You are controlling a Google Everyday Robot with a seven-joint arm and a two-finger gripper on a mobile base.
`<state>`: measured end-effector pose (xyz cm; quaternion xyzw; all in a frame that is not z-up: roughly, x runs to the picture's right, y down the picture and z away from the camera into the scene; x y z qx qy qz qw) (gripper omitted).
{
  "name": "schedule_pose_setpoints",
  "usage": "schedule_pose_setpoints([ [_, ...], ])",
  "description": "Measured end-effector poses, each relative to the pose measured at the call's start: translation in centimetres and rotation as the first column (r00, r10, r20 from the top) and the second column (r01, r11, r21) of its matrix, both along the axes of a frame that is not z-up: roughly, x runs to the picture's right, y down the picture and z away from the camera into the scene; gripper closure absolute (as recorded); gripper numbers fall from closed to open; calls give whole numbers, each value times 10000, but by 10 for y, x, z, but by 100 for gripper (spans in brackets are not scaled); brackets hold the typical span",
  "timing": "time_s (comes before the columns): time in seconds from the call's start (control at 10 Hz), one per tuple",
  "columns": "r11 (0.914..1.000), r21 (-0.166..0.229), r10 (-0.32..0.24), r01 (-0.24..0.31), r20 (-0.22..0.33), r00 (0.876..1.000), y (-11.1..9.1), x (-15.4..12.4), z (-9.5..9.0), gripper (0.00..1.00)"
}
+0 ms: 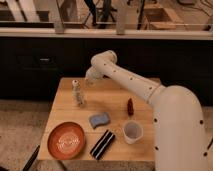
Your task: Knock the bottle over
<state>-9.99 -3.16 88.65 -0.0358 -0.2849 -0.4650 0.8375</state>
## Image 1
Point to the wooden table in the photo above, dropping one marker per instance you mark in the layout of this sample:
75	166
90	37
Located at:
104	96

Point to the black striped rectangular block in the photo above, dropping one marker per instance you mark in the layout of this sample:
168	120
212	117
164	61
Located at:
102	145

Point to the white plastic cup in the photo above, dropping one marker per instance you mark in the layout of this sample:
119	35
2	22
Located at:
132	131

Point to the orange ceramic plate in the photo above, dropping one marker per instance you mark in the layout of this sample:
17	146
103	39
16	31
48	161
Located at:
66	141

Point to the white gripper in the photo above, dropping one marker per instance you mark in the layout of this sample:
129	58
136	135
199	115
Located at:
93	75

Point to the black cabinet counter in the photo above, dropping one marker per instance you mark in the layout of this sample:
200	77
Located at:
31	67

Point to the dark red small object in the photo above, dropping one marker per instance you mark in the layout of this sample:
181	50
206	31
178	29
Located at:
130	108

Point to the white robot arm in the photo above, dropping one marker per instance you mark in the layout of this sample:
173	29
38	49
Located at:
180	141

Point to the blue sponge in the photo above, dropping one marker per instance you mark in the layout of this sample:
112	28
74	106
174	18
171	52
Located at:
99	120

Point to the cardboard box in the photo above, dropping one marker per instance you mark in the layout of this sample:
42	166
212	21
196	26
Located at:
157	17

